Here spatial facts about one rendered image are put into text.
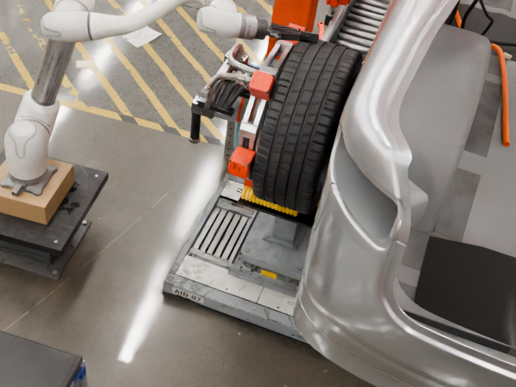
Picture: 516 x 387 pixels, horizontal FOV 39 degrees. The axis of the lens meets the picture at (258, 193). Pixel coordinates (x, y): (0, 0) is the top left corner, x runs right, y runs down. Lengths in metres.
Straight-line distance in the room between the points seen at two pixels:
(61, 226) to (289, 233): 0.98
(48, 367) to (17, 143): 0.90
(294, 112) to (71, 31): 0.84
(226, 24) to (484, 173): 1.05
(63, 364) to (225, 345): 0.76
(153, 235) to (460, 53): 1.72
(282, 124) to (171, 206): 1.24
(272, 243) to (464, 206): 0.99
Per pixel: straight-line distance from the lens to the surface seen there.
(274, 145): 2.57
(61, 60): 3.01
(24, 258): 3.45
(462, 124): 2.42
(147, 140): 4.02
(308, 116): 2.54
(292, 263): 3.19
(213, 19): 2.64
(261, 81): 2.56
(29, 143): 3.04
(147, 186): 3.75
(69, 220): 3.20
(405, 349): 1.92
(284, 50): 2.78
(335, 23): 4.44
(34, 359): 2.74
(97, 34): 2.72
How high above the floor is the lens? 2.64
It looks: 44 degrees down
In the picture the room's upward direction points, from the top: 9 degrees clockwise
